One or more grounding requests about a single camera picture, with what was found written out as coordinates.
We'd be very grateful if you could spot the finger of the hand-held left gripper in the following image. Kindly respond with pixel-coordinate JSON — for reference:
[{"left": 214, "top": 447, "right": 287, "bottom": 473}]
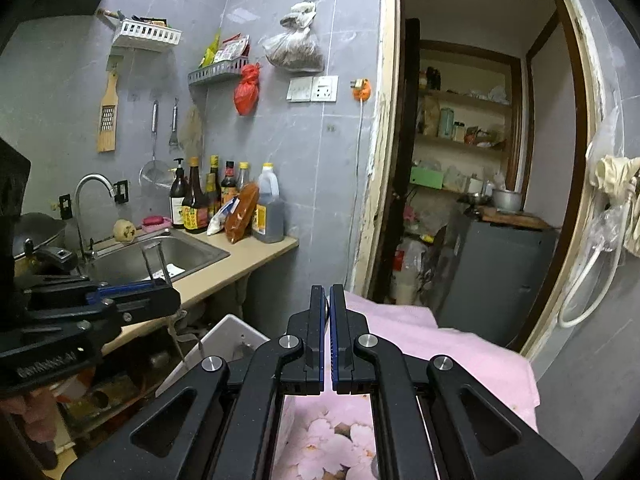
[
  {"left": 25, "top": 279, "right": 169, "bottom": 307},
  {"left": 30, "top": 286, "right": 182, "bottom": 335}
]

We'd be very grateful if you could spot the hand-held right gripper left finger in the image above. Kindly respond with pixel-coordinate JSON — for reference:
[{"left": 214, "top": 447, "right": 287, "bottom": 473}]
[{"left": 62, "top": 285, "right": 331, "bottom": 480}]

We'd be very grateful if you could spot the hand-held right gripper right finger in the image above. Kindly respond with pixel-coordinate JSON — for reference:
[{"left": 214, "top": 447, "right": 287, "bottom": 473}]
[{"left": 325, "top": 284, "right": 583, "bottom": 480}]

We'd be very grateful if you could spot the white perforated utensil holder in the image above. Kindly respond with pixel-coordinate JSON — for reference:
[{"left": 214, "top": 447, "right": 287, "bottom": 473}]
[{"left": 155, "top": 314, "right": 273, "bottom": 398}]

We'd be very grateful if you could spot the person's left hand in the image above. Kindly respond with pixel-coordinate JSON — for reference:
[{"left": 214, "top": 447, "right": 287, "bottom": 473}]
[{"left": 0, "top": 387, "right": 63, "bottom": 457}]

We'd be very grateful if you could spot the steel sink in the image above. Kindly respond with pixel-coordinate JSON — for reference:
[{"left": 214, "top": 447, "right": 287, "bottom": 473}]
[{"left": 87, "top": 230, "right": 232, "bottom": 288}]

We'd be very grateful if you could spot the black wok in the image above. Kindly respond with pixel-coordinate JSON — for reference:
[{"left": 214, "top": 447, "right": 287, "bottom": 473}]
[{"left": 12, "top": 212, "right": 81, "bottom": 276}]

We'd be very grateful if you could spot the metal faucet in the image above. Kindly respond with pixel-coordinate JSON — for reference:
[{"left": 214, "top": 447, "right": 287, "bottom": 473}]
[{"left": 74, "top": 173, "right": 117, "bottom": 261}]

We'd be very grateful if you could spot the beige kitchen counter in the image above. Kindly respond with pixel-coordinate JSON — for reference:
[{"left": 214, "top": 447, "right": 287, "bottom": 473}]
[{"left": 15, "top": 232, "right": 300, "bottom": 356}]

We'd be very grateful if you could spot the dark pump bottle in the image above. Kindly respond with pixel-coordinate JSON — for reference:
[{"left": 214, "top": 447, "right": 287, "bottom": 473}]
[{"left": 169, "top": 157, "right": 190, "bottom": 230}]

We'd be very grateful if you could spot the yellow-label sauce bottle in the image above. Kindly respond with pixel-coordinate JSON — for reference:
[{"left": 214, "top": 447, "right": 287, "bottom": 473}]
[{"left": 181, "top": 156, "right": 210, "bottom": 235}]

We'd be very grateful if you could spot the white packet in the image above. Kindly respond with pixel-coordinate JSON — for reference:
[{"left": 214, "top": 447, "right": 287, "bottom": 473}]
[{"left": 206, "top": 196, "right": 240, "bottom": 237}]

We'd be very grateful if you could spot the pink floral towel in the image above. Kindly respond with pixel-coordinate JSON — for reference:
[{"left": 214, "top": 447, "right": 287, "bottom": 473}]
[{"left": 272, "top": 290, "right": 542, "bottom": 480}]

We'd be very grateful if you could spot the metal strainer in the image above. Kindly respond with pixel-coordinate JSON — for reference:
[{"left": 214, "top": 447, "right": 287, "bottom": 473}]
[{"left": 138, "top": 100, "right": 173, "bottom": 191}]

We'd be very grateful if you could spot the orange snack packet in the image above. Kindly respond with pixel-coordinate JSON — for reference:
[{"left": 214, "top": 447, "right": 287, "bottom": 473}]
[{"left": 224, "top": 181, "right": 260, "bottom": 243}]

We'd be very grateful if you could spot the yellow-cap oil jug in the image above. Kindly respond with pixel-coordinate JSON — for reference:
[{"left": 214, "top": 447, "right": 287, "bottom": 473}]
[{"left": 251, "top": 162, "right": 286, "bottom": 245}]

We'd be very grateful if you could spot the dark sauce bottle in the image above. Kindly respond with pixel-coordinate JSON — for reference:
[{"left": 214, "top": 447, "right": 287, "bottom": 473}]
[{"left": 204, "top": 155, "right": 223, "bottom": 221}]

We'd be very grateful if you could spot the red-label sauce bottle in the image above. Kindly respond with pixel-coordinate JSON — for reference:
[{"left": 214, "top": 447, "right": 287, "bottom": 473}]
[{"left": 220, "top": 161, "right": 240, "bottom": 206}]

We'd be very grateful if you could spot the wooden grater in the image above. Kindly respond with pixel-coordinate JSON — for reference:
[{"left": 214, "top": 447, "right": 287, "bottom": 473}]
[{"left": 96, "top": 55, "right": 123, "bottom": 153}]

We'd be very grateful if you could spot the metal peeler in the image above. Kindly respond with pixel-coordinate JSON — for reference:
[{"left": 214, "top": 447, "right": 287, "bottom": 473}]
[{"left": 167, "top": 98, "right": 182, "bottom": 150}]

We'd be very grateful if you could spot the beige hanging scrubber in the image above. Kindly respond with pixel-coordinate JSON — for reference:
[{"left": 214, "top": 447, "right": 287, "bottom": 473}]
[{"left": 180, "top": 105, "right": 206, "bottom": 153}]

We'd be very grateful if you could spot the grey cabinet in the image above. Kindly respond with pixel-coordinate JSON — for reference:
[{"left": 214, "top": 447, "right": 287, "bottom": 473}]
[{"left": 435, "top": 210, "right": 561, "bottom": 348}]

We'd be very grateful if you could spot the green box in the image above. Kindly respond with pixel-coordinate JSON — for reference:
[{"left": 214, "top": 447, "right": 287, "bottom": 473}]
[{"left": 410, "top": 166, "right": 444, "bottom": 190}]

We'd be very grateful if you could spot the wooden board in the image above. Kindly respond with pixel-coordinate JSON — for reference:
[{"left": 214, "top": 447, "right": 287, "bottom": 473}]
[{"left": 475, "top": 205, "right": 551, "bottom": 231}]

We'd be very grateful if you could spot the red plastic bag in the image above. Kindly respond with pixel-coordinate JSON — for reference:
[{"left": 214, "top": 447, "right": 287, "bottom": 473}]
[{"left": 234, "top": 62, "right": 262, "bottom": 117}]

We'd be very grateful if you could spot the yellow packet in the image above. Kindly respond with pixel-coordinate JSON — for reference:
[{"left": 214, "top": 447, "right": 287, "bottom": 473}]
[{"left": 198, "top": 30, "right": 222, "bottom": 68}]

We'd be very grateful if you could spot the red packet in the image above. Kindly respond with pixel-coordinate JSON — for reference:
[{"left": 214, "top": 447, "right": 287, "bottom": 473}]
[{"left": 215, "top": 34, "right": 251, "bottom": 63}]

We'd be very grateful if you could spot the wooden shelf unit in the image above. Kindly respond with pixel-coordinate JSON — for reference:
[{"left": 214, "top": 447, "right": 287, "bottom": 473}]
[{"left": 410, "top": 40, "right": 523, "bottom": 211}]

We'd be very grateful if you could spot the clear bag of dried goods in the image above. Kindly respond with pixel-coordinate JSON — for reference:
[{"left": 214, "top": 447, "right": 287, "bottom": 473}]
[{"left": 262, "top": 0, "right": 326, "bottom": 73}]

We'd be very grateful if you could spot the clear hanging plastic bag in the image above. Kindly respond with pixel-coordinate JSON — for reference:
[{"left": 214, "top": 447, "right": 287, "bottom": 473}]
[{"left": 585, "top": 105, "right": 632, "bottom": 257}]

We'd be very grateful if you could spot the wooden door frame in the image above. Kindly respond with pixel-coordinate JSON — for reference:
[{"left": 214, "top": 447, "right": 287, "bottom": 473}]
[{"left": 350, "top": 0, "right": 627, "bottom": 357}]

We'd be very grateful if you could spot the grey wall rack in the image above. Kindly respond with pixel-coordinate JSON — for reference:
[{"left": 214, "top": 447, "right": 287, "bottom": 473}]
[{"left": 187, "top": 57, "right": 250, "bottom": 87}]

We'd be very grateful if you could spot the white hose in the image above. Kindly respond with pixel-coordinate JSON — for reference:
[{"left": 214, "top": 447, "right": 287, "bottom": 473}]
[{"left": 557, "top": 140, "right": 640, "bottom": 329}]

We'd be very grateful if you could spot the white wall switch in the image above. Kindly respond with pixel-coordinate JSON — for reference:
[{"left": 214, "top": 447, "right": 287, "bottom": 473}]
[{"left": 286, "top": 77, "right": 314, "bottom": 102}]

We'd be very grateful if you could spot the white wall socket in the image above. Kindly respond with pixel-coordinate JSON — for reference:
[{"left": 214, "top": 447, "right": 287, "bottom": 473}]
[{"left": 311, "top": 75, "right": 339, "bottom": 103}]

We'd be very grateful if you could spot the white wall rack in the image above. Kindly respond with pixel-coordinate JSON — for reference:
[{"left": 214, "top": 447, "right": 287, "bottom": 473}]
[{"left": 111, "top": 17, "right": 183, "bottom": 53}]

